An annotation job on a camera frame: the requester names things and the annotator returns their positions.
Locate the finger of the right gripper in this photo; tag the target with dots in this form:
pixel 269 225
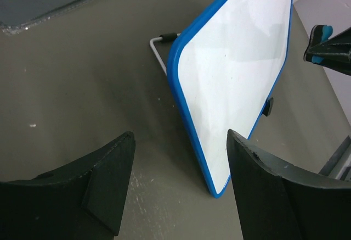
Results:
pixel 333 53

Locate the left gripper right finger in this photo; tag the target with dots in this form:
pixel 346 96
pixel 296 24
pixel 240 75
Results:
pixel 278 200

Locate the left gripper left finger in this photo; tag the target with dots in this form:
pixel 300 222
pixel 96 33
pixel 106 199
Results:
pixel 83 199

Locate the blue whiteboard eraser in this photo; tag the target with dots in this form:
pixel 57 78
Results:
pixel 320 33

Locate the blue framed whiteboard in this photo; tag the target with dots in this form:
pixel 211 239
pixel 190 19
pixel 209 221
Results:
pixel 222 70

